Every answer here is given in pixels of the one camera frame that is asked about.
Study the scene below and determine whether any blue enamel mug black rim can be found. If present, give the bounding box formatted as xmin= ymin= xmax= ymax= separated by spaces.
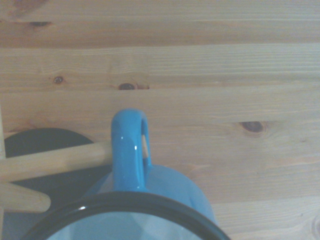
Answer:
xmin=21 ymin=107 xmax=232 ymax=240

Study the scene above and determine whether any wooden mug tree black base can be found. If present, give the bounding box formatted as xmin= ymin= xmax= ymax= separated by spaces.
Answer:
xmin=0 ymin=101 xmax=151 ymax=240

